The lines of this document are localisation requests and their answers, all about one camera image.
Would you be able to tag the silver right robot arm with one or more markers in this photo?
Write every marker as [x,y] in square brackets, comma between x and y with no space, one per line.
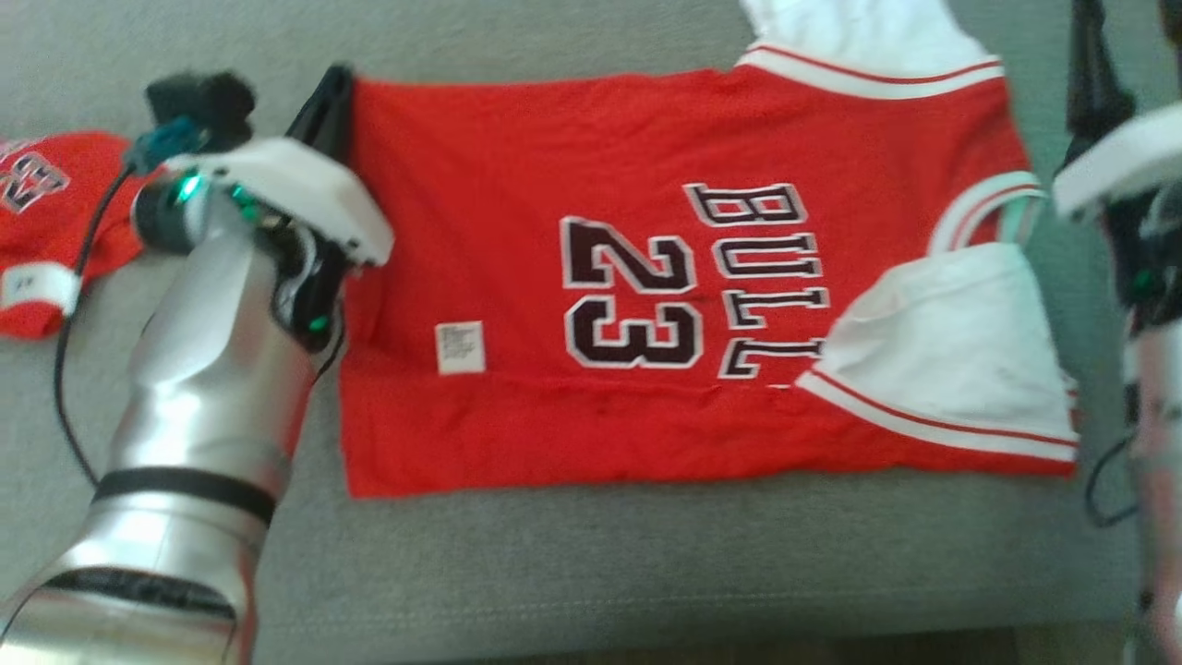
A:
[1159,462]

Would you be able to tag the red mesh basketball shorts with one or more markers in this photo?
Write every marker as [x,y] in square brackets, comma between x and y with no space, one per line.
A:
[42,240]

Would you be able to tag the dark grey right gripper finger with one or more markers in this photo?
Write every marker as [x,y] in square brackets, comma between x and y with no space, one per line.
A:
[1094,83]

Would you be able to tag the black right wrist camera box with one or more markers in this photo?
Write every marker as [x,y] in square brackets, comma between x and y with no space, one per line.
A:
[1173,18]

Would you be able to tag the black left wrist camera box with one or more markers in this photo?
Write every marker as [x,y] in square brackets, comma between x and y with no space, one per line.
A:
[199,102]

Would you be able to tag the large grey chaise seat cushion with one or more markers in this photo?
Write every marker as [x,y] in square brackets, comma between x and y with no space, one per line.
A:
[600,573]

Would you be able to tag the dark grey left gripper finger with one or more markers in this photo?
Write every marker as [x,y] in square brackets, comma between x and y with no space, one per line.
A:
[328,115]

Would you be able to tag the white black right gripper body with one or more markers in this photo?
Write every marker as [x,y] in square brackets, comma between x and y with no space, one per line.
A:
[1140,166]

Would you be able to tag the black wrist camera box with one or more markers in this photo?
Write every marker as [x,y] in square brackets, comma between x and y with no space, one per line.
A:
[1173,18]
[199,102]

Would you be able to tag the red white Bulls jersey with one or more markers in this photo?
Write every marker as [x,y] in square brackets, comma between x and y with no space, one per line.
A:
[517,185]

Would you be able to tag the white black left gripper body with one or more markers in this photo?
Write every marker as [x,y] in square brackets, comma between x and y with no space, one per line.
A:
[305,199]

